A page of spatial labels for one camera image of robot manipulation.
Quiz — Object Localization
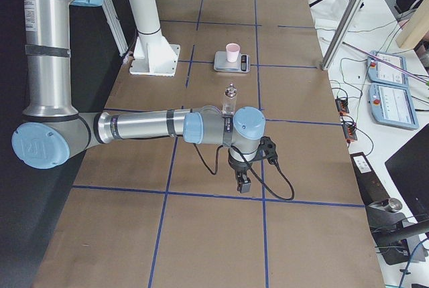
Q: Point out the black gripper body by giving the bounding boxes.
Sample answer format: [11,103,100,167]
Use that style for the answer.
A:
[228,154,252,177]

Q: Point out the clear glass sauce bottle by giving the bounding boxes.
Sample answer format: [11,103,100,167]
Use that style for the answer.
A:
[222,82,237,116]

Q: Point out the pink plastic cup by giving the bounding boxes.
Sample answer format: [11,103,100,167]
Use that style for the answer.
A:
[225,43,241,63]

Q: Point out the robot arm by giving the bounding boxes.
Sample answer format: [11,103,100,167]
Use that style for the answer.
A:
[11,0,268,193]

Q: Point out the white digital kitchen scale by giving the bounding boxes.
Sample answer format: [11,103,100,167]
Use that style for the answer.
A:
[214,51,250,73]

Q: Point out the brown paper table cover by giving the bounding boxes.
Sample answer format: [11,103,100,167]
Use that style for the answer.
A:
[34,0,384,287]

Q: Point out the black box with label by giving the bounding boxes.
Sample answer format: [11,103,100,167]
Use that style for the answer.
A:
[350,152,391,206]

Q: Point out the blue teach pendant near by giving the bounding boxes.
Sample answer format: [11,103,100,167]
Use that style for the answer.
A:
[368,83,419,130]

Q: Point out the blue teach pendant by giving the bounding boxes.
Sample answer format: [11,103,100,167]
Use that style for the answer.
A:
[368,83,419,130]
[367,50,409,86]

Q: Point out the black monitor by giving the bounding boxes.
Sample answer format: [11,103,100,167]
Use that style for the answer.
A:
[385,125,429,218]

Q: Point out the blue teach pendant far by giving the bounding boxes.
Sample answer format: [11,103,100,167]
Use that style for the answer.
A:
[367,50,409,86]

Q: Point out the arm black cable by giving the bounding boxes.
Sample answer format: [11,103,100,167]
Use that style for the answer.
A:
[192,141,296,201]

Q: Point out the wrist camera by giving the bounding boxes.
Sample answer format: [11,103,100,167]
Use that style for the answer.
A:
[260,136,278,166]

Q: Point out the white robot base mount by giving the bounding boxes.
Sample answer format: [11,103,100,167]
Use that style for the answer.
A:
[129,0,180,76]

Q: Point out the aluminium frame post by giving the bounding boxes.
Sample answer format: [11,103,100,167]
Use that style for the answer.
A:
[321,0,363,70]

